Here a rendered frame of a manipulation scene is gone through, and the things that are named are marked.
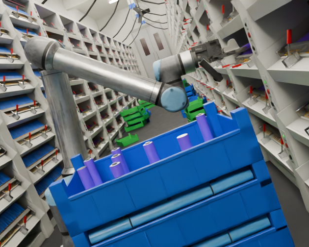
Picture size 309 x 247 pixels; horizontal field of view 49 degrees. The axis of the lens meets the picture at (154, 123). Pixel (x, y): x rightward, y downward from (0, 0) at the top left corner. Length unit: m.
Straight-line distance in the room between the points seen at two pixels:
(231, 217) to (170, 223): 0.09
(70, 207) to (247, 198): 0.25
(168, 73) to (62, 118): 0.48
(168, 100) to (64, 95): 0.47
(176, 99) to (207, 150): 0.75
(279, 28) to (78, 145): 0.90
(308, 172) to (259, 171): 0.70
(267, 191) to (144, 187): 0.18
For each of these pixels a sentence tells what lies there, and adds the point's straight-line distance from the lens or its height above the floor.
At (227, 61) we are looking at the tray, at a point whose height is 0.57.
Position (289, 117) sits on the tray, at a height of 0.37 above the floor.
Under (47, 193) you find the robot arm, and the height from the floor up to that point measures 0.38.
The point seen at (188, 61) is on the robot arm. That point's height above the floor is 0.65.
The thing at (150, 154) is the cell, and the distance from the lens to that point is 0.57.
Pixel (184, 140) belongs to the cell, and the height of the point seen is 0.54.
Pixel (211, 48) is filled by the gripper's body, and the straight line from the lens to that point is 1.39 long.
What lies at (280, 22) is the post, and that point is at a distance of 1.13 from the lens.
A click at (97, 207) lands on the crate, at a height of 0.51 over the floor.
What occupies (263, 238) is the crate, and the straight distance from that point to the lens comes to 0.55.
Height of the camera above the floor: 0.65
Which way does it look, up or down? 8 degrees down
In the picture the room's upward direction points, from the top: 22 degrees counter-clockwise
